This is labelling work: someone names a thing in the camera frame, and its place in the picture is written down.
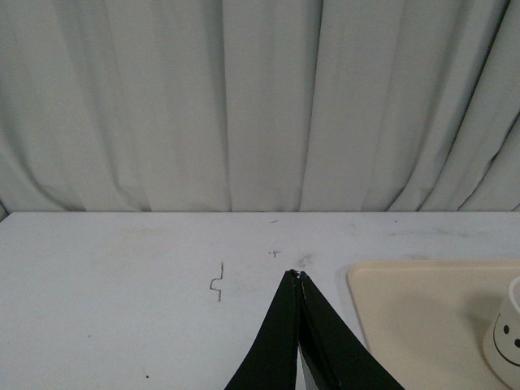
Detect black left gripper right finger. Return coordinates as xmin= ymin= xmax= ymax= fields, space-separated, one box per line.
xmin=297 ymin=272 xmax=401 ymax=389

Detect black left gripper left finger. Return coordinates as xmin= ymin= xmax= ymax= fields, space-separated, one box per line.
xmin=226 ymin=270 xmax=300 ymax=390

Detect white smiley face mug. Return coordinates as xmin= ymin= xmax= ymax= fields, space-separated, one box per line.
xmin=483 ymin=276 xmax=520 ymax=389

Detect beige square plate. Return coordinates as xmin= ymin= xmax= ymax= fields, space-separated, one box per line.
xmin=347 ymin=260 xmax=519 ymax=389

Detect white curtain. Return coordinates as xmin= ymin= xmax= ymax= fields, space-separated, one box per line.
xmin=1 ymin=1 xmax=519 ymax=215

